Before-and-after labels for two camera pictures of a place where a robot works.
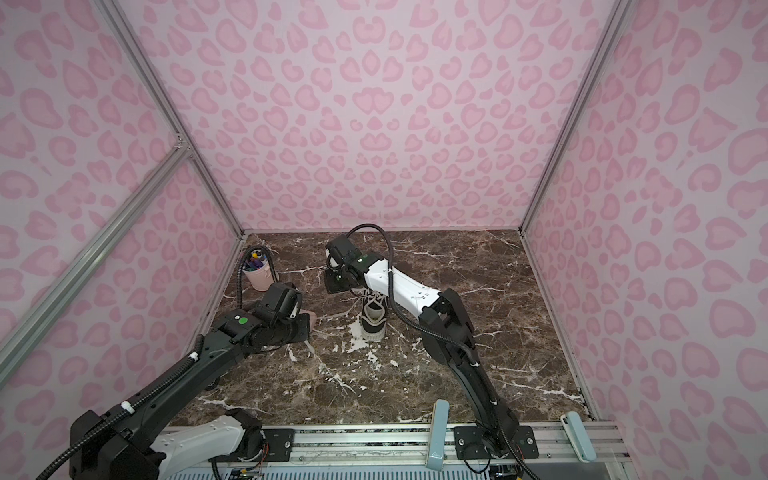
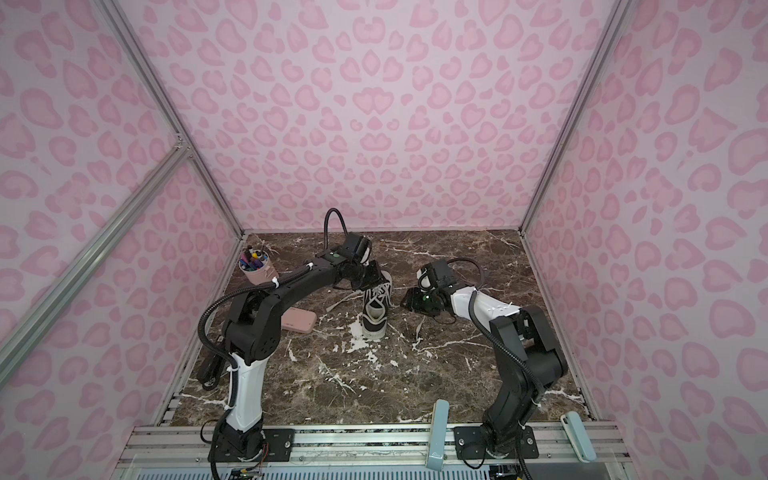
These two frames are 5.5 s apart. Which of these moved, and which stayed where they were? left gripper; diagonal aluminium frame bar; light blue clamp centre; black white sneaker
Moved: left gripper
Stayed: diagonal aluminium frame bar; light blue clamp centre; black white sneaker
